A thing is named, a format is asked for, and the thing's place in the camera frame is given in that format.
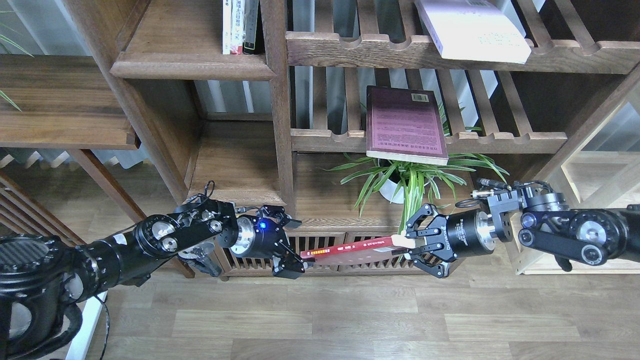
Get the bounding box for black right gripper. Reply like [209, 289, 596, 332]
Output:
[404, 203, 497, 279]

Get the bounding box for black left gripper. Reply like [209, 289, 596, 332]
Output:
[230, 205, 306, 280]

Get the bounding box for dark book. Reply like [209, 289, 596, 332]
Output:
[242, 0, 265, 55]

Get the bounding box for white and red book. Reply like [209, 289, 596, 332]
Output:
[230, 0, 246, 55]

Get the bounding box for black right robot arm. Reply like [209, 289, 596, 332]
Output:
[402, 178, 640, 278]

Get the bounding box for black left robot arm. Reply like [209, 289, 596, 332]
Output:
[0, 181, 306, 360]

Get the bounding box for light wooden shelf unit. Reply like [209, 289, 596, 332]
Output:
[506, 94, 640, 275]

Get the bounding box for right slatted cabinet door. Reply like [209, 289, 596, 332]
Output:
[339, 232, 483, 274]

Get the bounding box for slatted cabinet door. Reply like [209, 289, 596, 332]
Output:
[339, 232, 483, 274]
[214, 232, 346, 277]

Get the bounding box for small wooden drawer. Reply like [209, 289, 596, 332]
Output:
[193, 206, 284, 228]

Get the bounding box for left slatted cabinet door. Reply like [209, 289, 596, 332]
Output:
[214, 232, 346, 277]

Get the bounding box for green spider plant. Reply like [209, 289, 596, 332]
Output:
[331, 153, 509, 234]

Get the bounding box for white plant pot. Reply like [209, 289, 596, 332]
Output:
[375, 158, 430, 204]

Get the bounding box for purple book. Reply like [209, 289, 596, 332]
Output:
[366, 85, 450, 166]

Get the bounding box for dark wooden bookshelf cabinet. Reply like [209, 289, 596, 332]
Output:
[65, 0, 640, 282]

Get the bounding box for white metal bar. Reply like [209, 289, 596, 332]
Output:
[65, 291, 108, 360]

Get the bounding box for dark wooden side table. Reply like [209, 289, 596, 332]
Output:
[0, 55, 196, 279]

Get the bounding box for green plant leaves at left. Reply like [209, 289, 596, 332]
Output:
[0, 34, 34, 112]

